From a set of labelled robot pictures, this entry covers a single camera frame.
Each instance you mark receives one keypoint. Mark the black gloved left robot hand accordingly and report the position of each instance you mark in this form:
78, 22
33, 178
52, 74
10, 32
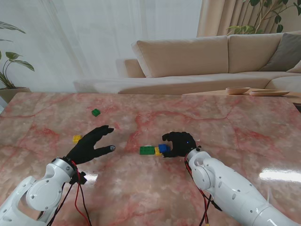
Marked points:
87, 148

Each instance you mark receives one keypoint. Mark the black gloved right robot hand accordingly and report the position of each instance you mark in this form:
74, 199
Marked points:
182, 144

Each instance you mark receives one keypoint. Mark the yellow toy brick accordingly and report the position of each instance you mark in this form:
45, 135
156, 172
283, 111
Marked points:
157, 152
76, 139

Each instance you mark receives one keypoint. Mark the blue toy brick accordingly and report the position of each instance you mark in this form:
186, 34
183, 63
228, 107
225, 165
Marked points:
163, 148

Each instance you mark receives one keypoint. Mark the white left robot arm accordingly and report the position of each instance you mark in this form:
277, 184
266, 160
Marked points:
35, 197

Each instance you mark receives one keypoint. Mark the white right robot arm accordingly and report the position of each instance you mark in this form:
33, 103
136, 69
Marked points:
230, 188

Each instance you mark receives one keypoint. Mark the wooden bowl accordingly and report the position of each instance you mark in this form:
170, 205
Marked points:
237, 90

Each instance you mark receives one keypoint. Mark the beige sofa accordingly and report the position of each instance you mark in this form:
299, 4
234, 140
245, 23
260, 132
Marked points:
183, 56

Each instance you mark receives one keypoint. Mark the beige plant pot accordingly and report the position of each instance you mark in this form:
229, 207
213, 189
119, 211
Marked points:
11, 94

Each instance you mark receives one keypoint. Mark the shallow wooden plate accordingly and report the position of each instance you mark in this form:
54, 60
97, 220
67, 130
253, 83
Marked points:
268, 93

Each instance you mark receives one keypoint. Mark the white sheer curtain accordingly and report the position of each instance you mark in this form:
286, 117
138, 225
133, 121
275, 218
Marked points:
94, 35

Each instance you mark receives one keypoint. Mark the large-leaf green potted plant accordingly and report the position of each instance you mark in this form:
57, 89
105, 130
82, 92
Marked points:
13, 55

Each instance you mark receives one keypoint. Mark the beige curtain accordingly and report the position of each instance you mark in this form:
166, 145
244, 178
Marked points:
211, 18

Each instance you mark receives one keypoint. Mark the beige sofa cushion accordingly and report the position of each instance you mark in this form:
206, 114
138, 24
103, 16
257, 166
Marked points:
296, 69

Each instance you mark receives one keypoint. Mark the grey sofa cushion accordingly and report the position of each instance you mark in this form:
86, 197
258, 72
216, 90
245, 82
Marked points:
287, 51

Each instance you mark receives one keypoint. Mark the tall green branching houseplant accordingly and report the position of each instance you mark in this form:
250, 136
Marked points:
279, 28

